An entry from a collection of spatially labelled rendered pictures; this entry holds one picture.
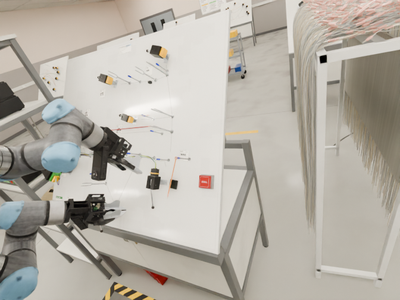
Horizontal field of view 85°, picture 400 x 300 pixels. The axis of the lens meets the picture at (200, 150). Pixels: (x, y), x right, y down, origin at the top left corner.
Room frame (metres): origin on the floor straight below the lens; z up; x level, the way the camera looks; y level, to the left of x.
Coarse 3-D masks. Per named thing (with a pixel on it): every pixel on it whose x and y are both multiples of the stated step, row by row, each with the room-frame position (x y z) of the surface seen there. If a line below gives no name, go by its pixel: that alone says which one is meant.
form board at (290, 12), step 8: (288, 0) 3.44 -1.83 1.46; (296, 0) 3.37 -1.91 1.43; (288, 8) 3.37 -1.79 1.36; (296, 8) 3.30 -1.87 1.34; (288, 16) 3.31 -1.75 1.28; (288, 24) 3.24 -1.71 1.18; (288, 32) 3.18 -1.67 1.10; (288, 40) 3.12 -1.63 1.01; (328, 48) 2.75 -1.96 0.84; (336, 48) 2.71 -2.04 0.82; (328, 64) 2.77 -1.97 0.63; (336, 64) 2.72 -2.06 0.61; (328, 72) 2.77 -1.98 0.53; (336, 72) 2.72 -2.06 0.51; (328, 80) 2.76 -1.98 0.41; (336, 80) 2.70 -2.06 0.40
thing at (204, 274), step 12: (144, 252) 0.85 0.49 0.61; (156, 252) 0.79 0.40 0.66; (168, 252) 0.73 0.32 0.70; (156, 264) 0.83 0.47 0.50; (168, 264) 0.76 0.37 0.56; (180, 264) 0.71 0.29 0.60; (192, 264) 0.66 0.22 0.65; (204, 264) 0.62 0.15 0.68; (180, 276) 0.74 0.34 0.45; (192, 276) 0.69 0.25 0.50; (204, 276) 0.64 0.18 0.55; (216, 276) 0.60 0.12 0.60; (216, 288) 0.62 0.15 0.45; (228, 288) 0.57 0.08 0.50
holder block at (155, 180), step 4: (148, 176) 0.79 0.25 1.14; (152, 176) 0.78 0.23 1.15; (148, 180) 0.78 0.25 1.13; (152, 180) 0.77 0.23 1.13; (156, 180) 0.77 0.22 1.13; (148, 184) 0.77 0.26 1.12; (152, 184) 0.76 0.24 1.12; (156, 184) 0.76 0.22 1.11; (148, 188) 0.76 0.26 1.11; (152, 188) 0.75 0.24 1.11; (156, 188) 0.76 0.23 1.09
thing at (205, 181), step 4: (200, 176) 0.71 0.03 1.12; (204, 176) 0.70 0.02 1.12; (208, 176) 0.69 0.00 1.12; (200, 180) 0.70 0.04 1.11; (204, 180) 0.69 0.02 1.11; (208, 180) 0.68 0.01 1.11; (200, 184) 0.69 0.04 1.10; (204, 184) 0.68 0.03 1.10; (208, 184) 0.67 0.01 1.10; (208, 188) 0.66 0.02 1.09
